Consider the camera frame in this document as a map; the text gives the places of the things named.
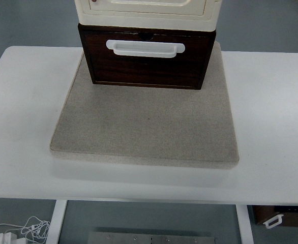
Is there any dark brown wooden cabinet frame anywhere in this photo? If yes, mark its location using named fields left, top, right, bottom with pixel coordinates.
left=77, top=23, right=217, bottom=90

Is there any white drawer handle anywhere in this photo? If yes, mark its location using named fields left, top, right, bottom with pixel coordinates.
left=105, top=39, right=186, bottom=58

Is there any beige grey fabric mat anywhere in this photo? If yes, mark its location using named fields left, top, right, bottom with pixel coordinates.
left=49, top=40, right=241, bottom=170

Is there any cream plastic cabinet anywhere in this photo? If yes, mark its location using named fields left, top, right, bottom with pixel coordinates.
left=74, top=0, right=222, bottom=33

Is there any small white box handle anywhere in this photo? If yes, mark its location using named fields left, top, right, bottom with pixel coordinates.
left=262, top=213, right=284, bottom=229

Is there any brown wooden box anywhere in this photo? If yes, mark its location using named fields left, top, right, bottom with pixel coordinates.
left=252, top=205, right=298, bottom=228

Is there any grey metal plate with screws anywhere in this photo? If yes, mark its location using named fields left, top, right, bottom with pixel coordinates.
left=87, top=231, right=218, bottom=244

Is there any white power adapter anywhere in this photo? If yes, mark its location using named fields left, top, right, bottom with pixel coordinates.
left=0, top=231, right=19, bottom=244

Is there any white table leg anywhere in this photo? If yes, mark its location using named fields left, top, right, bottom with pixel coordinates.
left=235, top=203, right=255, bottom=244
left=47, top=199, right=69, bottom=244

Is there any white cable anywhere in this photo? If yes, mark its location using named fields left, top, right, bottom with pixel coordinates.
left=0, top=216, right=52, bottom=244

